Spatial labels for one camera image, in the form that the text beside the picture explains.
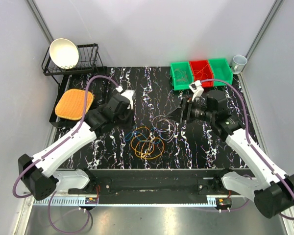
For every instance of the red plastic bin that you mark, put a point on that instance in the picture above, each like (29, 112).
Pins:
(201, 71)

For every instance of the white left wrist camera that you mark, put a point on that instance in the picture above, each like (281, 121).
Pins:
(129, 94)

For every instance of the orange woven basket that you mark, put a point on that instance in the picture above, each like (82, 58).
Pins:
(71, 105)

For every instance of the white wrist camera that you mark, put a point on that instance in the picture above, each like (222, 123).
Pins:
(129, 94)
(197, 89)

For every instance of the right green plastic bin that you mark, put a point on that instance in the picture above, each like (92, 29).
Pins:
(221, 71)

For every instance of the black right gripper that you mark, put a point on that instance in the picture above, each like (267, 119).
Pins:
(188, 104)

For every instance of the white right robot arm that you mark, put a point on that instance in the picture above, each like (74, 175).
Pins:
(273, 189)

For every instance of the left green plastic bin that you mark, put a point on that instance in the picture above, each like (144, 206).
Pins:
(181, 75)

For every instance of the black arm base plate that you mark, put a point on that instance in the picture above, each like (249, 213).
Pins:
(154, 186)

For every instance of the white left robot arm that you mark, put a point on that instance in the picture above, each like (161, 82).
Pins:
(40, 173)

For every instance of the green plastic bin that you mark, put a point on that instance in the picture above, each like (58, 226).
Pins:
(181, 75)
(221, 71)

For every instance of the black wire dish rack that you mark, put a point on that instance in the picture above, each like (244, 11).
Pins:
(89, 64)

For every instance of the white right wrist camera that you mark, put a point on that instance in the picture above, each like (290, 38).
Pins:
(197, 89)

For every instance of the light blue mug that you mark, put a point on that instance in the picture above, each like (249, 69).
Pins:
(238, 63)

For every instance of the black marble pattern mat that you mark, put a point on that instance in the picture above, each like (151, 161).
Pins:
(154, 142)

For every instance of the white bowl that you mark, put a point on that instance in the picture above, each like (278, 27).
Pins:
(64, 53)

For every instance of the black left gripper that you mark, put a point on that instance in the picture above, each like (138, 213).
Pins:
(132, 120)

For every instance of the white slotted cable duct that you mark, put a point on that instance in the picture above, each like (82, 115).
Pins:
(67, 201)

